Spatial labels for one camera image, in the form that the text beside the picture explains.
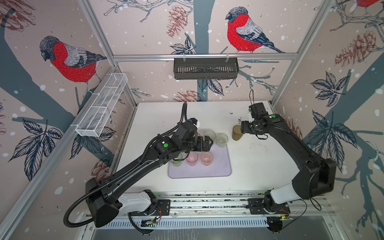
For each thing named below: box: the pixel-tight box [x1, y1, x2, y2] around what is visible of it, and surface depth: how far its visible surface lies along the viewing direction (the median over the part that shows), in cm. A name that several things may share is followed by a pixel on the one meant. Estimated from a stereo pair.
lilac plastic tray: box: [168, 144, 232, 179], surface depth 89 cm
